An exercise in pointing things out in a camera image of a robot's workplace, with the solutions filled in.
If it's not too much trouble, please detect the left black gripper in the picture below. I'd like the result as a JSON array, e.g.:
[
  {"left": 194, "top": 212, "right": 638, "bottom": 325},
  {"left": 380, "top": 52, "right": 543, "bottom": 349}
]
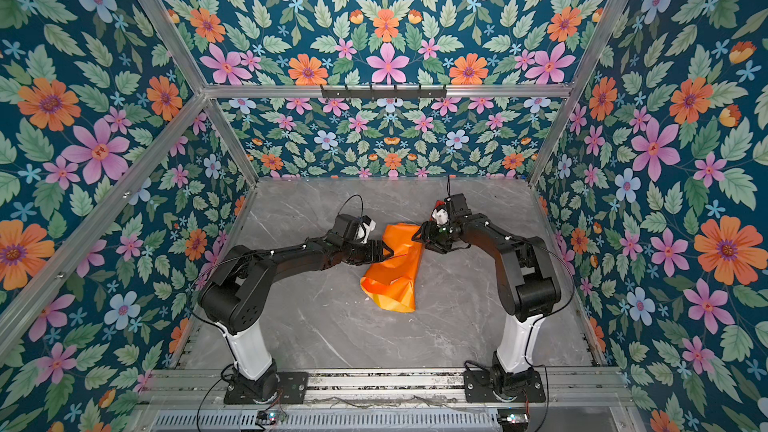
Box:
[{"left": 341, "top": 238, "right": 395, "bottom": 266}]

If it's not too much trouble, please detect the yellow orange wrapping paper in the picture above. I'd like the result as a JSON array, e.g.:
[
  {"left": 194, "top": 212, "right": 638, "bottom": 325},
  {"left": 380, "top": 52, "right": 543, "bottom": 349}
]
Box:
[{"left": 360, "top": 223, "right": 424, "bottom": 313}]

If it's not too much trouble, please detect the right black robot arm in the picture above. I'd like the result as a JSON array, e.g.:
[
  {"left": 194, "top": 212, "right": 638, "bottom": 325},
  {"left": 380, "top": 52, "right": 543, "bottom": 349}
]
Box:
[{"left": 413, "top": 194, "right": 562, "bottom": 401}]

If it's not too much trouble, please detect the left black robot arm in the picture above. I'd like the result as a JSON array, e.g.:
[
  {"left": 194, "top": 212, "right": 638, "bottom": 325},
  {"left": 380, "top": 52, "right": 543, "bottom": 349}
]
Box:
[{"left": 198, "top": 214, "right": 395, "bottom": 403}]

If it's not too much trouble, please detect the right small circuit board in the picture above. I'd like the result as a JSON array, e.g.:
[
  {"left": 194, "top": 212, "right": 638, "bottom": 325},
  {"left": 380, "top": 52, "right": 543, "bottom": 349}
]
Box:
[{"left": 497, "top": 411, "right": 530, "bottom": 432}]

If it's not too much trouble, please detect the small circuit board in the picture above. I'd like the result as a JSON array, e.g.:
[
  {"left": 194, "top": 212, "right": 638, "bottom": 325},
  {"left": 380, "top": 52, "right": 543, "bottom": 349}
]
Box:
[
  {"left": 497, "top": 411, "right": 530, "bottom": 432},
  {"left": 256, "top": 410, "right": 288, "bottom": 427}
]

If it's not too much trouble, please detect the left small circuit board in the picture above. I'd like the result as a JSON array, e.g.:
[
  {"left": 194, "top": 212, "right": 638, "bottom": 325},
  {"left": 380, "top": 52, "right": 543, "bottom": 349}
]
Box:
[{"left": 256, "top": 410, "right": 288, "bottom": 427}]

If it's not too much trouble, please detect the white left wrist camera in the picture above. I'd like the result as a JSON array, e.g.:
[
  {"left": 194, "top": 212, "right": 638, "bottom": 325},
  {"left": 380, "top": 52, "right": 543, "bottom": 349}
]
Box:
[{"left": 355, "top": 216, "right": 376, "bottom": 244}]

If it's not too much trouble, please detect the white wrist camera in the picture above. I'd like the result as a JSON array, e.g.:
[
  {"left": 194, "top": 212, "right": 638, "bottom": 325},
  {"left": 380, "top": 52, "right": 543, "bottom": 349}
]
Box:
[
  {"left": 355, "top": 216, "right": 376, "bottom": 244},
  {"left": 431, "top": 204, "right": 450, "bottom": 227}
]

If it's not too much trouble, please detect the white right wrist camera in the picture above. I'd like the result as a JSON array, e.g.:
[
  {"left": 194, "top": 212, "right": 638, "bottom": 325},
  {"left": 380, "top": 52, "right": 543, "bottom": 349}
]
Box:
[{"left": 431, "top": 204, "right": 450, "bottom": 227}]

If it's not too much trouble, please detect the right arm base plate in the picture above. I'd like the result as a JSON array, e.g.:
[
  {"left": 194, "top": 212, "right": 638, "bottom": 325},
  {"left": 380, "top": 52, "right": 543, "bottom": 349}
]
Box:
[{"left": 462, "top": 360, "right": 547, "bottom": 403}]

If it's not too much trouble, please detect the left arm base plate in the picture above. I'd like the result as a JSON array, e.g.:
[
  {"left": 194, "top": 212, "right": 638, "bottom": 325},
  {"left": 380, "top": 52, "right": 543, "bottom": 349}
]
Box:
[{"left": 223, "top": 371, "right": 309, "bottom": 405}]

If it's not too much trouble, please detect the black hook rail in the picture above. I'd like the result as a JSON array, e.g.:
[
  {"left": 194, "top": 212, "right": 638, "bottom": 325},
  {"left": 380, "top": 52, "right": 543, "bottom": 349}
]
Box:
[{"left": 320, "top": 85, "right": 448, "bottom": 100}]

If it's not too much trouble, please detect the white slotted cable duct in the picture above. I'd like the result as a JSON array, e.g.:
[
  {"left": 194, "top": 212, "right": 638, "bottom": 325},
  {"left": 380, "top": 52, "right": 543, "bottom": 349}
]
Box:
[{"left": 151, "top": 409, "right": 501, "bottom": 431}]

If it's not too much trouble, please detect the aluminium mounting rail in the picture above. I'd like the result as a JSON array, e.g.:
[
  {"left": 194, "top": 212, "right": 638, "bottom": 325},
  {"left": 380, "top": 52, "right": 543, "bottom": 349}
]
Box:
[{"left": 138, "top": 366, "right": 635, "bottom": 411}]

